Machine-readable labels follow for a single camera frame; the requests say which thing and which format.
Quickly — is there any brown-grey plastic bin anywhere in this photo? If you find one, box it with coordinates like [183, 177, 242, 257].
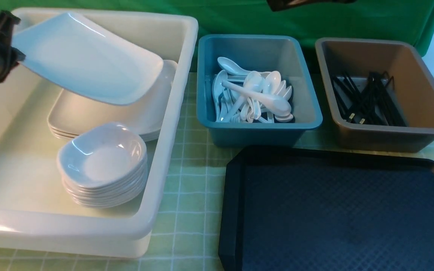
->
[315, 38, 434, 153]

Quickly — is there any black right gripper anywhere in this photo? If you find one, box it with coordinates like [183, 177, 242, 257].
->
[267, 0, 356, 12]

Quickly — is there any stack of white bowls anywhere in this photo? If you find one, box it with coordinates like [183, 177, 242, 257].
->
[57, 122, 148, 209]

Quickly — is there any green checked tablecloth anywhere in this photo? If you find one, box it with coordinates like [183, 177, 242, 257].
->
[0, 72, 434, 271]

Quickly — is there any stack of white square plates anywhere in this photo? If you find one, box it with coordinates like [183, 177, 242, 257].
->
[47, 60, 178, 135]

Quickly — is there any pile of black chopsticks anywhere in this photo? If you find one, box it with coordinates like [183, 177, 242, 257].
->
[330, 72, 409, 127]

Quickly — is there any large white square plate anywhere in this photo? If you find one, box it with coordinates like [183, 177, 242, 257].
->
[12, 12, 164, 106]

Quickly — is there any black serving tray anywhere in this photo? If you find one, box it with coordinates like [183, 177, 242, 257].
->
[218, 146, 434, 271]

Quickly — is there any green backdrop cloth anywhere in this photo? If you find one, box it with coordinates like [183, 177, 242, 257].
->
[0, 0, 434, 55]

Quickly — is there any teal plastic bin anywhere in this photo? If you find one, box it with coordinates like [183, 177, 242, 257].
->
[196, 34, 323, 148]

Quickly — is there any pile of white spoons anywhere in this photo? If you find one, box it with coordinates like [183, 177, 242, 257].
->
[211, 56, 294, 123]

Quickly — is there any large white plastic tub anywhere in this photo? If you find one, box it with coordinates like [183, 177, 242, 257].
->
[0, 9, 198, 258]

